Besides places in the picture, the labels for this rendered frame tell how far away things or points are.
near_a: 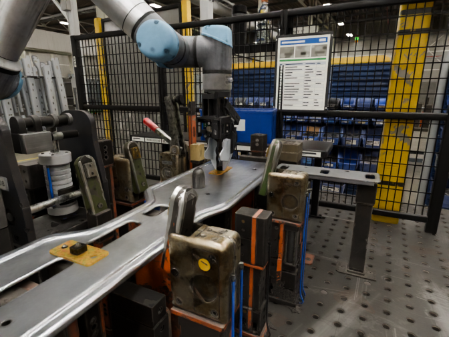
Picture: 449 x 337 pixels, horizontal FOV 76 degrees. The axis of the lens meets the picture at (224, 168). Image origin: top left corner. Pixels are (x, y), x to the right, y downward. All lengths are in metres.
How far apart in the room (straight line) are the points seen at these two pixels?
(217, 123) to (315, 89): 0.63
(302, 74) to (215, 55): 0.61
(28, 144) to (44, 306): 0.29
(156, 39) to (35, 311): 0.48
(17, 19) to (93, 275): 0.72
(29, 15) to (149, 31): 0.42
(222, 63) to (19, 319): 0.61
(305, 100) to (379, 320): 0.82
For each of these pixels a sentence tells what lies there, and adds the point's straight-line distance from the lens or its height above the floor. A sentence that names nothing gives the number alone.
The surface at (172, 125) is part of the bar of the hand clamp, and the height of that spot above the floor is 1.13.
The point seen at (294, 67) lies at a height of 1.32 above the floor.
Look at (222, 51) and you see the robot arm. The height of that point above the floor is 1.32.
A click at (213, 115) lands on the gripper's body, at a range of 0.75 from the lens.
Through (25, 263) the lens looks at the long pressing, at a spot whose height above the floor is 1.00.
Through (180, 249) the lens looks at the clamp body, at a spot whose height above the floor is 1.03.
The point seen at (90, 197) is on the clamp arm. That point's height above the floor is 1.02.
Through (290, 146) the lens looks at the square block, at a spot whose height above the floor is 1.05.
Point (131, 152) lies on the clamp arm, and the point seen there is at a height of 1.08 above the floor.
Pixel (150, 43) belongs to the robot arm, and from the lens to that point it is 0.62.
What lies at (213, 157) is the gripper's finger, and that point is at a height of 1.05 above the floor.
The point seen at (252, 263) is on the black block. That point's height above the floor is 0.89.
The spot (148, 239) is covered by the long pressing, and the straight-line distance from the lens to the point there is 0.48.
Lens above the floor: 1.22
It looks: 15 degrees down
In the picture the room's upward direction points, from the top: straight up
